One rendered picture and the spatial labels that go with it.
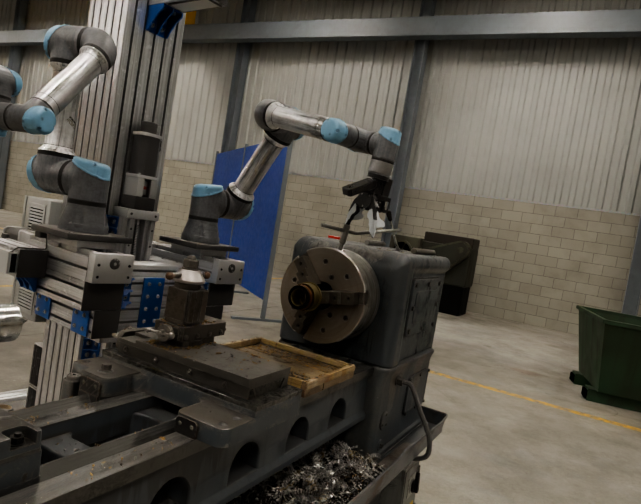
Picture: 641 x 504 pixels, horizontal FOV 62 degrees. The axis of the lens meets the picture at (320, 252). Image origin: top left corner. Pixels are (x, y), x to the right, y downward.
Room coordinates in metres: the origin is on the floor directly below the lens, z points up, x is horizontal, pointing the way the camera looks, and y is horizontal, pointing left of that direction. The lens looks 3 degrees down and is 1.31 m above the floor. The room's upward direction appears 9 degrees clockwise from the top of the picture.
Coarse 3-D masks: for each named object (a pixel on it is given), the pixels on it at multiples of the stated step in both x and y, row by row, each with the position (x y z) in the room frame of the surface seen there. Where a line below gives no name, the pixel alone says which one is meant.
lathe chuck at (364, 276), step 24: (336, 264) 1.72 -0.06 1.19; (360, 264) 1.73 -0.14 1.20; (288, 288) 1.79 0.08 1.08; (336, 288) 1.71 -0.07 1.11; (360, 288) 1.67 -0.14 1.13; (288, 312) 1.79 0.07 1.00; (336, 312) 1.70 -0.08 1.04; (360, 312) 1.66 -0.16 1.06; (312, 336) 1.74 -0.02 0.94; (336, 336) 1.70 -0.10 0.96
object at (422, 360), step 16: (320, 352) 1.89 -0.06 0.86; (432, 352) 2.22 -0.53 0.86; (384, 368) 1.78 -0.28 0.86; (400, 368) 1.88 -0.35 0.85; (416, 368) 2.10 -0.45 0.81; (368, 384) 1.79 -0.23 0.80; (384, 384) 1.79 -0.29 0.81; (416, 384) 2.11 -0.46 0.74; (368, 400) 1.79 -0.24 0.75; (384, 400) 1.82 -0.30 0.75; (400, 400) 1.98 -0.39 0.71; (368, 416) 1.78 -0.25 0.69; (384, 416) 1.82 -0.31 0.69; (400, 416) 2.01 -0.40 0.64; (416, 416) 2.21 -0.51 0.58; (352, 432) 1.81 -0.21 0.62; (368, 432) 1.78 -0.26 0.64; (384, 432) 1.87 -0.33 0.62; (400, 432) 2.03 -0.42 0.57; (368, 448) 1.78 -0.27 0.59; (384, 448) 1.87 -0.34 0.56
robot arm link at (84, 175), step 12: (60, 168) 1.70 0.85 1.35; (72, 168) 1.69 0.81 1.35; (84, 168) 1.67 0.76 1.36; (96, 168) 1.68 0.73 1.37; (108, 168) 1.72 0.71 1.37; (60, 180) 1.69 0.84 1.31; (72, 180) 1.68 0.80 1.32; (84, 180) 1.67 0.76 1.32; (96, 180) 1.69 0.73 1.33; (108, 180) 1.72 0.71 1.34; (72, 192) 1.68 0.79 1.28; (84, 192) 1.67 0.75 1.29; (96, 192) 1.69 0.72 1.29
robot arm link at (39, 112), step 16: (96, 32) 1.69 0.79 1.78; (80, 48) 1.66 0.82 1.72; (96, 48) 1.65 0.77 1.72; (112, 48) 1.70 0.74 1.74; (80, 64) 1.60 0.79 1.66; (96, 64) 1.64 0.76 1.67; (112, 64) 1.70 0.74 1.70; (64, 80) 1.55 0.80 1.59; (80, 80) 1.59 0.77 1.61; (32, 96) 1.49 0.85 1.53; (48, 96) 1.49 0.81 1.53; (64, 96) 1.53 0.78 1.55; (16, 112) 1.44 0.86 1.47; (32, 112) 1.43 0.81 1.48; (48, 112) 1.46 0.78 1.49; (16, 128) 1.46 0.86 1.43; (32, 128) 1.44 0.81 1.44; (48, 128) 1.47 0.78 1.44
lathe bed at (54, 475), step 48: (48, 432) 0.96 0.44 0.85; (96, 432) 1.06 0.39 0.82; (144, 432) 1.00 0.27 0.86; (288, 432) 1.35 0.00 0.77; (336, 432) 1.59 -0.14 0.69; (48, 480) 0.78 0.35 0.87; (96, 480) 0.80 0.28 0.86; (144, 480) 0.92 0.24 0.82; (192, 480) 1.03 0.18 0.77; (240, 480) 1.18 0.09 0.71
